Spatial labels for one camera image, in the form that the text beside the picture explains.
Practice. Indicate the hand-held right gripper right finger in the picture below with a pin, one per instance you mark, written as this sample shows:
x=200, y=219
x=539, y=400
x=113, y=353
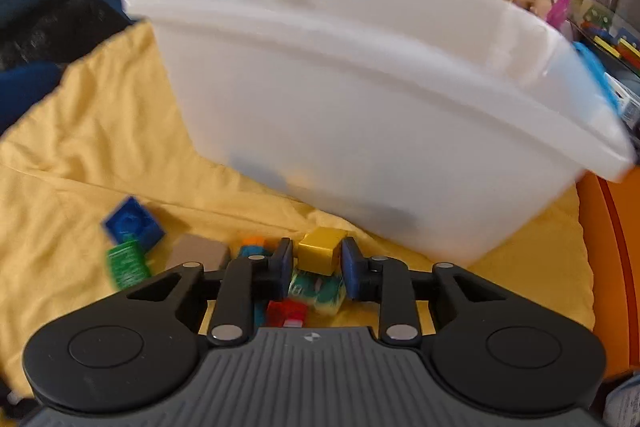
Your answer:
x=354, y=272

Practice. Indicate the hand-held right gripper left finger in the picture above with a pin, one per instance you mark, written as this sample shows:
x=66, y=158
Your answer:
x=282, y=269

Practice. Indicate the yellow cube building block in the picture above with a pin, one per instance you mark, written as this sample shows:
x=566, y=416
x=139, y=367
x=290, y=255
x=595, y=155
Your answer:
x=320, y=252

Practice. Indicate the translucent white storage bin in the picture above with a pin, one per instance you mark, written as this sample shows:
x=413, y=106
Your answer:
x=375, y=107

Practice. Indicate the teal building block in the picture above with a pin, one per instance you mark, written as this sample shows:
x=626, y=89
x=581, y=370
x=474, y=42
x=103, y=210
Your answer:
x=248, y=252

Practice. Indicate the green toy car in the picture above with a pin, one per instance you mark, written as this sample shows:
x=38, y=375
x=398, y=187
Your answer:
x=317, y=292

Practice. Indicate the red building block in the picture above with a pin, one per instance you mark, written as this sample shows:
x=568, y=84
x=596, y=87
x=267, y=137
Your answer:
x=285, y=312

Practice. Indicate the small brown building block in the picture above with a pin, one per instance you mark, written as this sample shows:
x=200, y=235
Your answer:
x=197, y=252

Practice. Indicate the green printed building block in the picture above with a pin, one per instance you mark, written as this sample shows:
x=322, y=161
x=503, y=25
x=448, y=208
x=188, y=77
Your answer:
x=127, y=264

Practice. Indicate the dark blue building block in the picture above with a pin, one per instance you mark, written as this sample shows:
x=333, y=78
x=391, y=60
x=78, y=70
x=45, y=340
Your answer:
x=132, y=222

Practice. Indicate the yellow cloth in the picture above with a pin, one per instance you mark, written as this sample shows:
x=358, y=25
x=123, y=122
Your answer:
x=75, y=157

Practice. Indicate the orange box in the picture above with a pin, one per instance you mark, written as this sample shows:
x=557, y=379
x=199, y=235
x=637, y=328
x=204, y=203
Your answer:
x=615, y=267

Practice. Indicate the white printed plastic bag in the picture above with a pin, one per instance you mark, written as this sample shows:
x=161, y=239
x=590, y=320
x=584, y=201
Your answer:
x=625, y=402

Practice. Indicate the dark blue bag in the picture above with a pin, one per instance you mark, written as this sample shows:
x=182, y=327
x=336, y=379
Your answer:
x=45, y=37

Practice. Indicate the pink plastic piece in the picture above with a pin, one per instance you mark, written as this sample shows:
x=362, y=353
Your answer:
x=560, y=7

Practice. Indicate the clear plastic drawer box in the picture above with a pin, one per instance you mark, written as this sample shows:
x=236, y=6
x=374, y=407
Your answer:
x=605, y=2

